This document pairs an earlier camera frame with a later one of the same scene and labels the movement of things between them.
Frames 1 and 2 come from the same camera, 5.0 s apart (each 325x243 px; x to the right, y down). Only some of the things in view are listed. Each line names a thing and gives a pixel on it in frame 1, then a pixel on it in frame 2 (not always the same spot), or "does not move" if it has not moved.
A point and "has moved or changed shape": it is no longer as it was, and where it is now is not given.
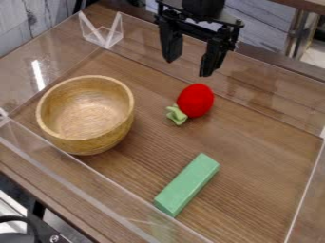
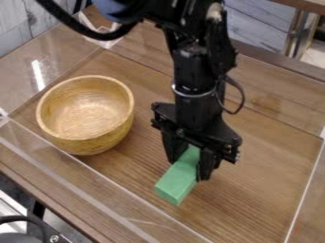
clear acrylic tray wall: (99, 197) does not move
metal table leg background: (303, 28) does not move
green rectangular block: (187, 184) has moved or changed shape
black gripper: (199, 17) → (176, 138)
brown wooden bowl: (85, 112) does not move
